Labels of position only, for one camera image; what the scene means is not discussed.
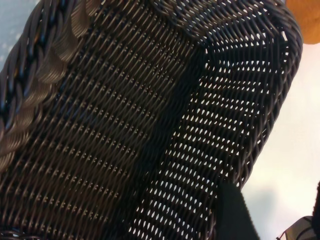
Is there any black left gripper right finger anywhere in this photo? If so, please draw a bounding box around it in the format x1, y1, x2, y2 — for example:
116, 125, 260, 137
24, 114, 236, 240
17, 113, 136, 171
316, 179, 320, 226

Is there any dark brown woven wicker basket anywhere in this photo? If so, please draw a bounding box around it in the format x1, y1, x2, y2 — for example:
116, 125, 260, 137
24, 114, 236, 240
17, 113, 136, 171
0, 0, 305, 240

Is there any orange citrus fruit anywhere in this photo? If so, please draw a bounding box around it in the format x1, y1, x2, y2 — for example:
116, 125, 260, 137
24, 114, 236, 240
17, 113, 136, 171
285, 0, 320, 46

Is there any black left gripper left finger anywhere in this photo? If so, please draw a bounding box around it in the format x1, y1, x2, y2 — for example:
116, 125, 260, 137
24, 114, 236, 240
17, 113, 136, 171
216, 182, 261, 240

